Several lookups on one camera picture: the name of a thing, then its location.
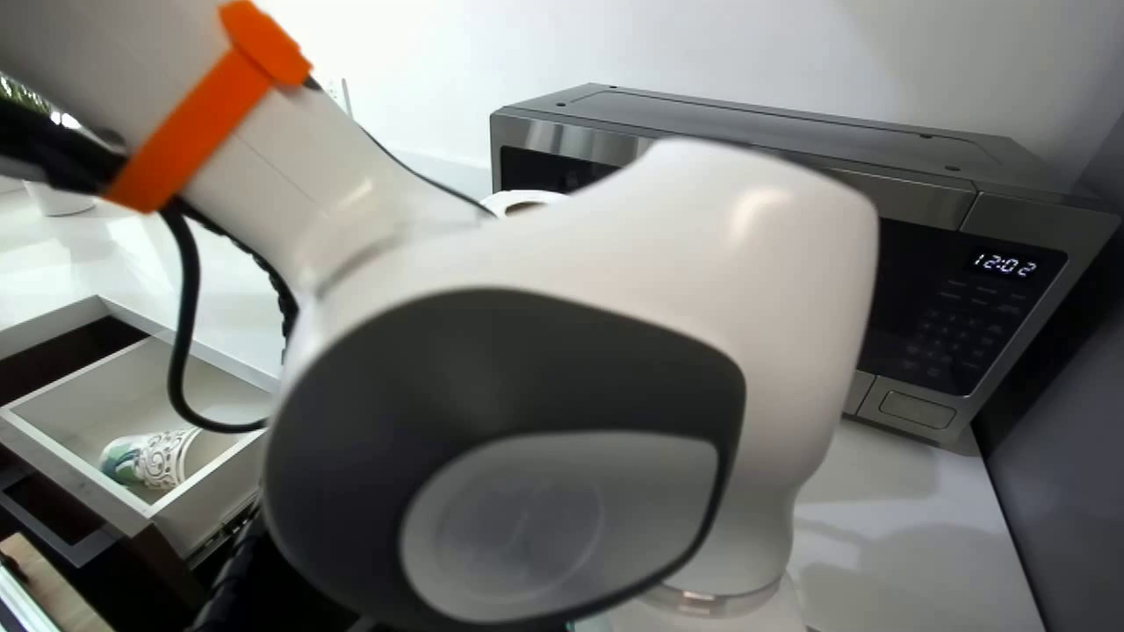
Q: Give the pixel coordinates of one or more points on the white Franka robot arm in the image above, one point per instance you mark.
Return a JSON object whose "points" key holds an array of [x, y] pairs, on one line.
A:
{"points": [[586, 351]]}

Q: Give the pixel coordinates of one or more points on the white drawer with dark front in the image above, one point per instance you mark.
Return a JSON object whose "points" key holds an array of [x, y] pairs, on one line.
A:
{"points": [[107, 404]]}

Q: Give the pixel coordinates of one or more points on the stainless steel microwave oven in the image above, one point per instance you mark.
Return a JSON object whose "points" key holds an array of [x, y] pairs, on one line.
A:
{"points": [[936, 222]]}

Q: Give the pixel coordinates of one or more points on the patterned paper cup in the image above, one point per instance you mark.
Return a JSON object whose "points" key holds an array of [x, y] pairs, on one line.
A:
{"points": [[150, 459]]}

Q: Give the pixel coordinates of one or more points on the wooden platform board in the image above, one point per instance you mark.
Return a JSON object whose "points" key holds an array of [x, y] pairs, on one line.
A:
{"points": [[41, 583]]}

